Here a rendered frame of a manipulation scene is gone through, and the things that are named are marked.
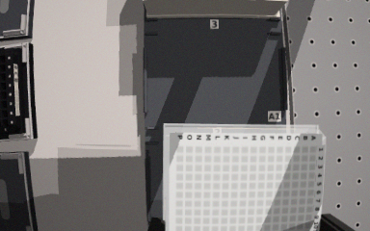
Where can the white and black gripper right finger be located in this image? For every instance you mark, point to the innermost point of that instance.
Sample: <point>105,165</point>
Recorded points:
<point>330,223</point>

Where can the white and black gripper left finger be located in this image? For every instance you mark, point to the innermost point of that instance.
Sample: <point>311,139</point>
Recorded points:
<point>156,224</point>

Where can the white multi-well plate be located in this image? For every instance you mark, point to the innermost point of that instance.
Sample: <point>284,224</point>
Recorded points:
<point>243,177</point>

